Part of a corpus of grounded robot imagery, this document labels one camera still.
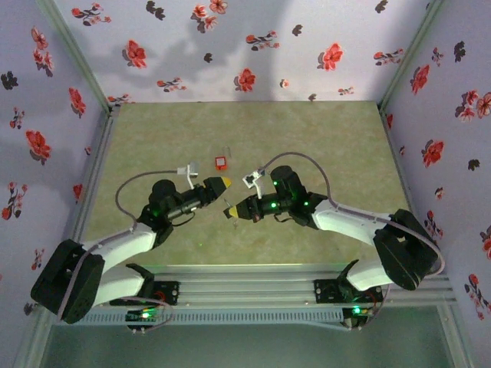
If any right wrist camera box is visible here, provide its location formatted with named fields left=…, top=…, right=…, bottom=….
left=241, top=168, right=268, bottom=200

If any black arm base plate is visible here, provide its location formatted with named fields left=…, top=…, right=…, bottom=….
left=110, top=281, right=181, bottom=307
left=313, top=278, right=384, bottom=304

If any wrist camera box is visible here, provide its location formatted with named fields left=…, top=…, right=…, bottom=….
left=176, top=161, right=201, bottom=189
left=241, top=168, right=268, bottom=200

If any aluminium side rail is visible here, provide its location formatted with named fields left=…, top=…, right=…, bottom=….
left=379, top=105, right=437, bottom=275
left=63, top=109, right=122, bottom=269

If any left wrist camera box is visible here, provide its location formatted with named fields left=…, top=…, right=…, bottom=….
left=176, top=161, right=201, bottom=189

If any grey slotted cable duct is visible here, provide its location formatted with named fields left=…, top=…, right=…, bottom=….
left=51, top=309, right=344, bottom=327

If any aluminium corner post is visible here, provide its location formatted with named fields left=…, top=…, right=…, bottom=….
left=36, top=0, right=114, bottom=114
left=377, top=0, right=448, bottom=112

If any small orange square block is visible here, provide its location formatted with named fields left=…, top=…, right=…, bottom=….
left=213, top=144, right=232, bottom=172

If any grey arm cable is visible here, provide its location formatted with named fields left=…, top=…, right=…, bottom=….
left=262, top=152, right=446, bottom=333
left=57, top=168, right=181, bottom=334

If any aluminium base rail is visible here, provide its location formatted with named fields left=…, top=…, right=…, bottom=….
left=36, top=264, right=457, bottom=307

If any aluminium frame post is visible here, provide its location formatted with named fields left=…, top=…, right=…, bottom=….
left=437, top=302, right=475, bottom=368
left=13, top=306, right=53, bottom=368

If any grey right arm cable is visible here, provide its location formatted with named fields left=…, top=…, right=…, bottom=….
left=262, top=152, right=446, bottom=333

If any grey left arm cable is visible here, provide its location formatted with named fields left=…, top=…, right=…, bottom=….
left=57, top=168, right=181, bottom=334

